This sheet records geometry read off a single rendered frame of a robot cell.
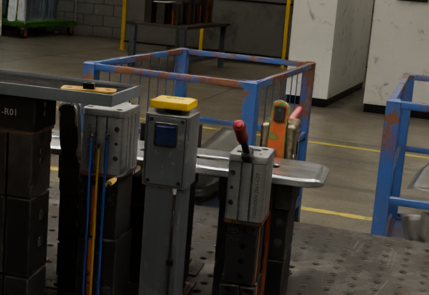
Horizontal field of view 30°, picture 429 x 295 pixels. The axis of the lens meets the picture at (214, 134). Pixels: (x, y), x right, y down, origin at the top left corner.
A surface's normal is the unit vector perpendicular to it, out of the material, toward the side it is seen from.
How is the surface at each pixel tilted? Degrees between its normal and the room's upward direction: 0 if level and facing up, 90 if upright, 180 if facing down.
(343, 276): 0
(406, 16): 90
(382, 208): 90
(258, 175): 90
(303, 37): 90
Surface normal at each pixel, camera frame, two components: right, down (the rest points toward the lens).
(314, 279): 0.08, -0.98
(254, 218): -0.22, 0.17
